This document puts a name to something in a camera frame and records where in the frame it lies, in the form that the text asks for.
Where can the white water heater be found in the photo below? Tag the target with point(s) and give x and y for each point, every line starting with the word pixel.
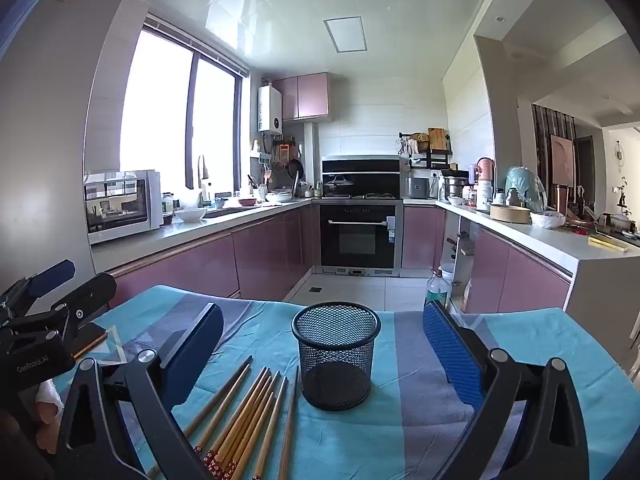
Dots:
pixel 270 110

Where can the yellow flat box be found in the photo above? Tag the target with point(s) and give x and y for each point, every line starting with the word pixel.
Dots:
pixel 607 243

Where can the pink bowl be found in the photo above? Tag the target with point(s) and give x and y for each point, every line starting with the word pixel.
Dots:
pixel 246 202

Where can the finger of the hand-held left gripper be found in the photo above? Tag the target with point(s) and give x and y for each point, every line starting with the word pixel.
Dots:
pixel 95 290
pixel 50 276

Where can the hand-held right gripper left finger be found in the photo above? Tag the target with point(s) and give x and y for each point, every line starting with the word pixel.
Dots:
pixel 192 355

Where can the wall clock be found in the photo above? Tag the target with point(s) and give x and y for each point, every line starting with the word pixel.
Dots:
pixel 621 154

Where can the pink wall cabinet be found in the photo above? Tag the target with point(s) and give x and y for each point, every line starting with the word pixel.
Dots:
pixel 305 95

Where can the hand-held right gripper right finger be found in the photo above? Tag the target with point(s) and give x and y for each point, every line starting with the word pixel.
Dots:
pixel 452 355

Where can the wall picture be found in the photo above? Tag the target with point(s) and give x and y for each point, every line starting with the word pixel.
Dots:
pixel 562 160

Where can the person's left hand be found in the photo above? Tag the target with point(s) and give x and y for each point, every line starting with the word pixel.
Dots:
pixel 50 410

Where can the white shallow bowl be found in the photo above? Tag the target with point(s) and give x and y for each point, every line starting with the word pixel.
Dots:
pixel 278 198

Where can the green fan in plastic cover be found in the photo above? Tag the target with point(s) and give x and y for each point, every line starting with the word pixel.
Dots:
pixel 522 185

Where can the bunch of wooden chopsticks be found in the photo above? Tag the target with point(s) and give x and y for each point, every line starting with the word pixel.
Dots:
pixel 250 410

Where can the stainless steel pot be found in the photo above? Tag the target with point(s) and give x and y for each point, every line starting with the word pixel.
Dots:
pixel 455 187

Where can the black mesh utensil holder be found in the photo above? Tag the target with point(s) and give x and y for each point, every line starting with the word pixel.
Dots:
pixel 335 370

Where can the white plastic bag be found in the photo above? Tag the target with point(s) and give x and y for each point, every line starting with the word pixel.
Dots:
pixel 547 220

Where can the hanging black pan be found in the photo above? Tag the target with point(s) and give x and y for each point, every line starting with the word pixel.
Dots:
pixel 295 167

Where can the wok with glass lid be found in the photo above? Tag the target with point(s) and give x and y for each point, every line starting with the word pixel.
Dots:
pixel 340 182

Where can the pink base cabinets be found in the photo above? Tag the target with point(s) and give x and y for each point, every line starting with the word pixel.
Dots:
pixel 260 255
pixel 525 275

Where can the sink faucet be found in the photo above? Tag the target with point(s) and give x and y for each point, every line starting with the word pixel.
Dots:
pixel 202 175

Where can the white bucket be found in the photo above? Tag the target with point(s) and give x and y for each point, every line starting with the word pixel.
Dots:
pixel 446 272

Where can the large white bowl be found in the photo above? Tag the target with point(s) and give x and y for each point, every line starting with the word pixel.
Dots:
pixel 190 215

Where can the pink kettle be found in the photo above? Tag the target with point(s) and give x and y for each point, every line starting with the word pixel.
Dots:
pixel 485 170

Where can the wooden cutting board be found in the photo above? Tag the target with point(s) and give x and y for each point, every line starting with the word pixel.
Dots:
pixel 437 139

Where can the round bamboo box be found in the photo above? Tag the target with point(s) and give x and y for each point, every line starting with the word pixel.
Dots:
pixel 510 213

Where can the white bottle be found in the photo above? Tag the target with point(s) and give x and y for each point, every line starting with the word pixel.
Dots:
pixel 484 195

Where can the built-in black oven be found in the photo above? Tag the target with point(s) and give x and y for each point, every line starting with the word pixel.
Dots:
pixel 357 240

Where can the kitchen window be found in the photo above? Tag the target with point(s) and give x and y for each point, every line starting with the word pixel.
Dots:
pixel 160 110

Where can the plastic cooking oil bottle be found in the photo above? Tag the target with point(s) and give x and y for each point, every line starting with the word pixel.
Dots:
pixel 435 287

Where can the black range hood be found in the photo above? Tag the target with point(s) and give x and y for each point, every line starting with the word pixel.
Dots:
pixel 380 175

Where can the black wall rack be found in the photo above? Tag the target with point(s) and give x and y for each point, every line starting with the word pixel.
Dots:
pixel 425 160

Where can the glass jar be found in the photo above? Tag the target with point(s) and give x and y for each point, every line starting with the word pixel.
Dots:
pixel 167 204

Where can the brown tumbler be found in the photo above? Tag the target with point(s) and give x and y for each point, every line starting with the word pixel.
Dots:
pixel 560 199

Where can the ceiling light panel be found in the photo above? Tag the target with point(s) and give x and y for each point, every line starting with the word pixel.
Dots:
pixel 345 35

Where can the blue grey striped tablecloth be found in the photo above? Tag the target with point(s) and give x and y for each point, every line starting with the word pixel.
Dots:
pixel 400 410

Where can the white microwave oven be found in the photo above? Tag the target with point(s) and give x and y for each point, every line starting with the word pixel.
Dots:
pixel 120 210

